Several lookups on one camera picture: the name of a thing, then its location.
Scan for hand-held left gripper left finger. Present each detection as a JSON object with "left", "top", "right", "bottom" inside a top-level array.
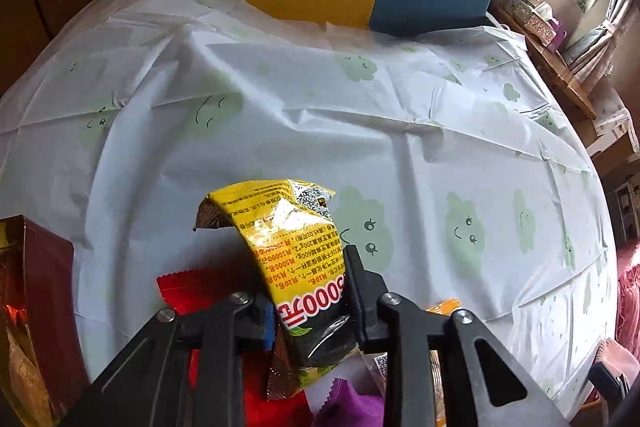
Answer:
[{"left": 60, "top": 292, "right": 276, "bottom": 427}]

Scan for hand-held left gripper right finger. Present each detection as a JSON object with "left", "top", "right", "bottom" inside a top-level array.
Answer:
[{"left": 345, "top": 246, "right": 571, "bottom": 427}]

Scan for red snack packet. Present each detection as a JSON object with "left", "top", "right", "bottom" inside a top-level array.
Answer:
[{"left": 156, "top": 269, "right": 313, "bottom": 427}]

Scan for yellow snack packet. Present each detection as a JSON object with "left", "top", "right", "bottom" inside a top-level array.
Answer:
[{"left": 194, "top": 178, "right": 362, "bottom": 404}]

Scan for clear seed packet orange edges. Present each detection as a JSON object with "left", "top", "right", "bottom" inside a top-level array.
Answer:
[{"left": 360, "top": 297, "right": 463, "bottom": 427}]

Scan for purple snack packet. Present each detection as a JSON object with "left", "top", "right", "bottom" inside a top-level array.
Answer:
[{"left": 310, "top": 379, "right": 387, "bottom": 427}]

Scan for cloud print tablecloth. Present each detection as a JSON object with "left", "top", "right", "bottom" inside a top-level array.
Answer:
[{"left": 0, "top": 0, "right": 619, "bottom": 410}]

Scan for pink cloth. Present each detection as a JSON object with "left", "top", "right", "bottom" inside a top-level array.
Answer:
[{"left": 617, "top": 239, "right": 640, "bottom": 358}]

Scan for wooden side table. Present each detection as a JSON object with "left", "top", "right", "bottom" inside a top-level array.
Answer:
[{"left": 492, "top": 4, "right": 601, "bottom": 122}]

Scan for white patterned cardboard box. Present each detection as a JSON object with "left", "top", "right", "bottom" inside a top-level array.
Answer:
[{"left": 585, "top": 79, "right": 637, "bottom": 180}]

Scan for purple box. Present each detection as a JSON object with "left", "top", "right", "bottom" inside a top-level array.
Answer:
[{"left": 545, "top": 18, "right": 568, "bottom": 54}]

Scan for white tissue box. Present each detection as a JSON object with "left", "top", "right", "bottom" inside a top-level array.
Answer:
[{"left": 505, "top": 0, "right": 553, "bottom": 32}]

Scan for patterned side curtain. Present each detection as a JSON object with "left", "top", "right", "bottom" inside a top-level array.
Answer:
[{"left": 564, "top": 0, "right": 638, "bottom": 85}]

